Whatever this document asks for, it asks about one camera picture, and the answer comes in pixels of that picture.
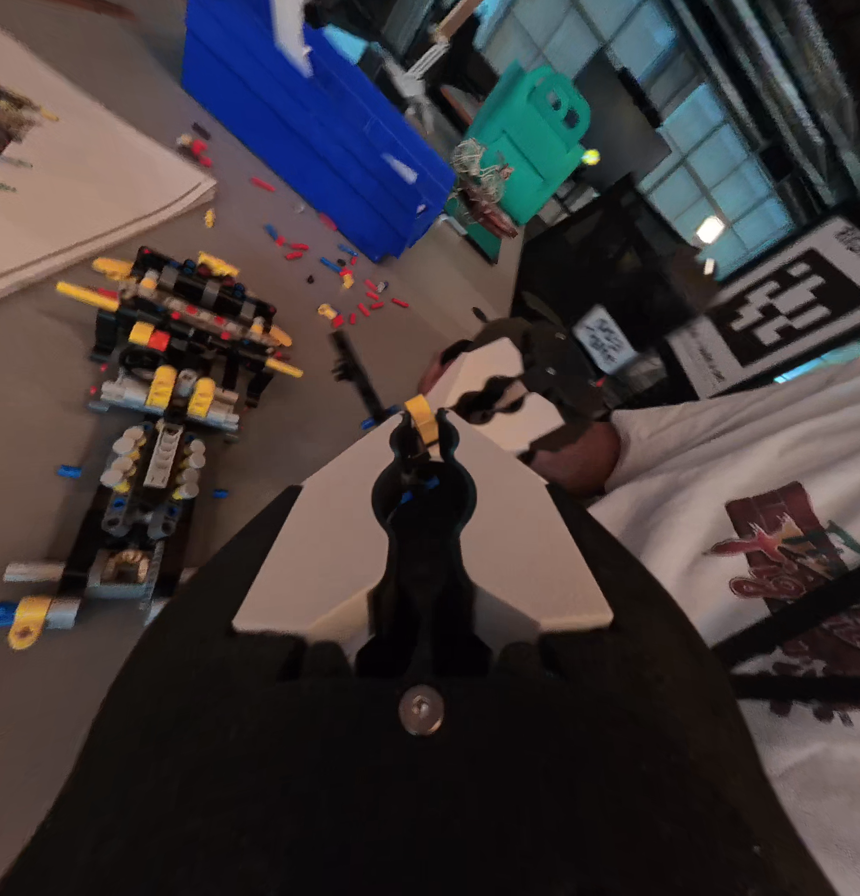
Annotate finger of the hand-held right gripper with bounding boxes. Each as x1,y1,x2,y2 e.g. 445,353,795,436
437,336,529,406
452,377,567,455

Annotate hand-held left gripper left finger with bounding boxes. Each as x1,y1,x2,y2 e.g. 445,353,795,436
231,413,425,676

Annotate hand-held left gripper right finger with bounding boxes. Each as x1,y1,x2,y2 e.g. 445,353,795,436
424,410,616,676

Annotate lego car chassis model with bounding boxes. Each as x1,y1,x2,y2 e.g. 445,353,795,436
0,245,305,652

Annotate lego instruction booklet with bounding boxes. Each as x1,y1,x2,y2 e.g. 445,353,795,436
0,14,218,309

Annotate scattered small lego pieces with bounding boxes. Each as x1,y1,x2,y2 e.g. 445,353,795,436
262,223,411,330

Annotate person's right hand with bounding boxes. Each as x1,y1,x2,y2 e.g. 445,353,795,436
524,420,624,497

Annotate black monitor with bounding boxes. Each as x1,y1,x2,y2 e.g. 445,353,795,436
511,175,714,330

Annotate teal tote bag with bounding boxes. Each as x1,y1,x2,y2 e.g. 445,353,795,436
463,62,590,226

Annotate printed marker board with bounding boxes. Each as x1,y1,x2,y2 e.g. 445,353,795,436
666,216,860,399

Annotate blue plastic bin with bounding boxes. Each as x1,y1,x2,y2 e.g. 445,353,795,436
181,0,457,263

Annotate wire bicycle model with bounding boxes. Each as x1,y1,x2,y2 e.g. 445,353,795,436
449,136,522,239

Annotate black strap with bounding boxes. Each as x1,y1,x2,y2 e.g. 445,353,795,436
713,567,860,703

